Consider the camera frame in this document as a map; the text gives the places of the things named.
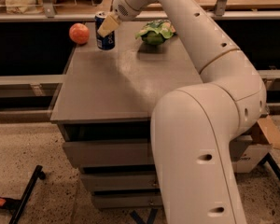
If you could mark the blue pepsi can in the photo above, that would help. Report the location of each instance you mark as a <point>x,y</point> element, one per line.
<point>107,42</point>

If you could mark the bottom grey drawer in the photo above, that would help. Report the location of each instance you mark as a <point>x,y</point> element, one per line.
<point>127,200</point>

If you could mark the grey drawer cabinet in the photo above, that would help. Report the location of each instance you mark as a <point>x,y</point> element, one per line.
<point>111,95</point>

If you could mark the red apple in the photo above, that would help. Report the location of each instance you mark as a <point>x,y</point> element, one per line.
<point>79,33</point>

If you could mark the grey metal railing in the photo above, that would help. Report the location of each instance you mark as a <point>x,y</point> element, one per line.
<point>53,11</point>

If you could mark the top grey drawer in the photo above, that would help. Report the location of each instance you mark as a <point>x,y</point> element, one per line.
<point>137,152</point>

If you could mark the middle grey drawer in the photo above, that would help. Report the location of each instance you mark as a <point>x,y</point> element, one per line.
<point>120,181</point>

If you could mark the black floor bar right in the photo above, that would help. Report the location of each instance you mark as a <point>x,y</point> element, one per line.
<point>268,158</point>

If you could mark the white cardboard box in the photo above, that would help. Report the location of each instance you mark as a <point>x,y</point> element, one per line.
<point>249,149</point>

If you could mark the green chip bag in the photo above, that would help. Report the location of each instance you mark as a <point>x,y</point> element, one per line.
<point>155,33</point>

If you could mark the grey drawer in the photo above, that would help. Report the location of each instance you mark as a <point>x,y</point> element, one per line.
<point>127,200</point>
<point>137,152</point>
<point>120,181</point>

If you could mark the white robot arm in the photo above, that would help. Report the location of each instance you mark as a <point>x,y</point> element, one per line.
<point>192,127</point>

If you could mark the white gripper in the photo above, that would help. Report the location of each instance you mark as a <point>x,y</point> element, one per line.
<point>120,6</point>

